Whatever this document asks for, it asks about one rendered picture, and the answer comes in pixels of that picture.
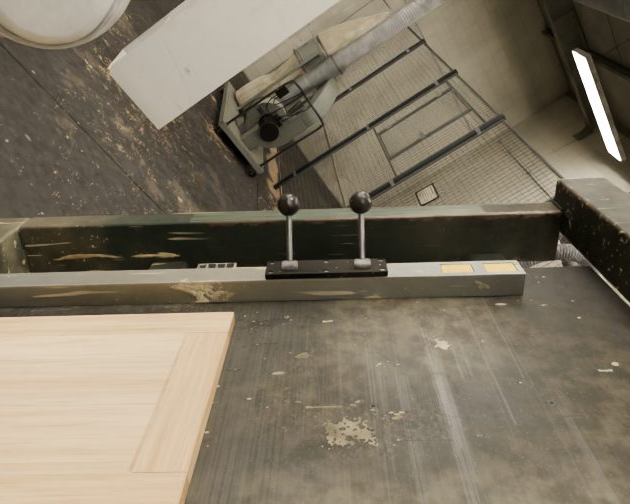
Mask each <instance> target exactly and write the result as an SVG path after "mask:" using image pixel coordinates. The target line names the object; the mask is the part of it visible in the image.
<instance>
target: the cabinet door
mask: <svg viewBox="0 0 630 504"><path fill-rule="evenodd" d="M234 324H235V317H234V313H233V312H211V313H169V314H127V315H84V316H42V317H0V504H184V503H185V499H186V496H187V492H188V488H189V485H190V481H191V478H192V474H193V470H194V467H195V463H196V460H197V456H198V453H199V449H200V445H201V442H202V438H203V435H204V431H205V428H206V424H207V420H208V417H209V413H210V410H211V406H212V402H213V399H214V395H215V392H216V388H217V385H218V381H219V377H220V374H221V370H222V367H223V363H224V360H225V356H226V352H227V349H228V345H229V342H230V338H231V334H232V331H233V327H234Z"/></svg>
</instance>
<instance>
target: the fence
mask: <svg viewBox="0 0 630 504"><path fill-rule="evenodd" d="M500 263H512V264H513V265H514V266H515V268H516V269H517V271H496V272H486V270H485V268H484V266H483V265H482V264H500ZM461 264H470V266H471V267H472V269H473V271H474V272H457V273H443V272H442V269H441V267H440V265H461ZM387 268H388V276H386V277H348V278H309V279H270V280H267V279H265V271H266V267H238V268H200V269H162V270H124V271H86V272H48V273H10V274H0V308H3V307H44V306H85V305H126V304H168V303H209V302H250V301H292V300H333V299H374V298H415V297H457V296H498V295H523V292H524V285H525V278H526V273H525V271H524V270H523V269H522V267H521V266H520V264H519V263H518V262H517V260H505V261H467V262H428V263H390V264H387Z"/></svg>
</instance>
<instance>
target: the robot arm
mask: <svg viewBox="0 0 630 504"><path fill-rule="evenodd" d="M129 2H130V0H0V35H1V36H3V37H5V38H8V39H10V40H12V41H14V42H17V43H20V44H23V45H26V46H30V47H35V48H41V49H66V48H71V47H76V46H79V45H82V44H85V43H87V42H89V41H91V40H93V39H95V38H97V37H99V36H100V35H102V34H103V33H104V32H106V31H107V30H108V29H109V28H110V27H111V26H112V25H113V24H114V23H115V22H116V21H117V20H118V19H119V18H120V17H121V15H122V14H123V12H124V11H125V9H126V8H127V6H128V4H129Z"/></svg>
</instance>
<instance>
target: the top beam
mask: <svg viewBox="0 0 630 504"><path fill-rule="evenodd" d="M554 201H556V202H557V203H558V204H559V205H560V206H561V207H562V208H563V211H562V212H563V214H564V221H563V227H562V231H560V233H561V234H562V235H563V236H564V237H565V238H566V239H567V240H568V241H569V242H570V243H571V244H572V245H573V246H574V247H575V248H576V249H577V250H578V251H579V252H580V253H581V254H582V255H583V256H584V257H585V258H586V259H587V260H588V261H589V262H590V263H591V264H592V265H593V266H594V267H595V268H596V269H597V270H598V271H599V272H600V273H601V274H602V275H603V276H604V277H605V278H606V279H607V280H608V281H609V282H610V283H611V284H612V285H613V286H614V287H615V288H616V289H617V290H618V292H619V293H620V294H621V295H622V296H623V297H624V298H625V299H626V300H627V301H628V302H629V303H630V194H629V193H628V192H626V191H625V190H623V189H622V188H620V187H619V186H617V185H616V184H614V183H612V182H611V181H609V180H608V179H606V178H572V179H558V180H557V183H556V190H555V196H554Z"/></svg>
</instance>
